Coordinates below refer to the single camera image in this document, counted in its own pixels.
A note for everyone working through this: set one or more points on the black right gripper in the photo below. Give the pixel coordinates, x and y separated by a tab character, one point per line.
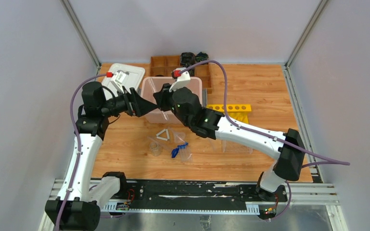
162	97

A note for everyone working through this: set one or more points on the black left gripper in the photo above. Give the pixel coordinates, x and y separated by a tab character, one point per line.
131	101

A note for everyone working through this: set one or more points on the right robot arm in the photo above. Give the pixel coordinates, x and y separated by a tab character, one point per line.
286	148

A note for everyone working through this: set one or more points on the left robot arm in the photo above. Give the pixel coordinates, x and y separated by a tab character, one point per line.
86	150

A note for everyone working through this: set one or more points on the white plastic bin lid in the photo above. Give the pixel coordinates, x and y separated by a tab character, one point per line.
134	79

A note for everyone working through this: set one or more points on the white clay triangle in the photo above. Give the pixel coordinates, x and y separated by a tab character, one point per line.
163	135

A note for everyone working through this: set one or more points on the wooden compartment tray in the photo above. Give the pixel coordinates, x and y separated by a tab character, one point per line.
162	66

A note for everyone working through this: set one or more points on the clear plastic funnel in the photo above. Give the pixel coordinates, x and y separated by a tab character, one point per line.
178	137

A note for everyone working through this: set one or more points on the small glass beaker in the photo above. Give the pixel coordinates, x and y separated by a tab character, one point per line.
155	149

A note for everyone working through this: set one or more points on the blue test tube clamp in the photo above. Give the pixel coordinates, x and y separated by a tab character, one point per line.
176	150

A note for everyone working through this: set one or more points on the blue capped tube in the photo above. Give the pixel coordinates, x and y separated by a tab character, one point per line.
185	152

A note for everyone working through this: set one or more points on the yellow test tube rack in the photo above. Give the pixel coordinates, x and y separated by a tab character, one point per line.
239	112

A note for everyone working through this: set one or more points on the clear plastic bag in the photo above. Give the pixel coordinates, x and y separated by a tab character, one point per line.
229	147

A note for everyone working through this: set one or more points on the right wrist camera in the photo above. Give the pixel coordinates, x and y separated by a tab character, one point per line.
181	77

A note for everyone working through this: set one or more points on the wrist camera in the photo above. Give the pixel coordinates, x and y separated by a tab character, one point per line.
117	80
181	77

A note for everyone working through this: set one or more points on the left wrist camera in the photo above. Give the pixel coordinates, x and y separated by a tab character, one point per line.
117	80

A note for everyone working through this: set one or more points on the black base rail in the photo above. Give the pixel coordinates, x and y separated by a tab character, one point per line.
204	197

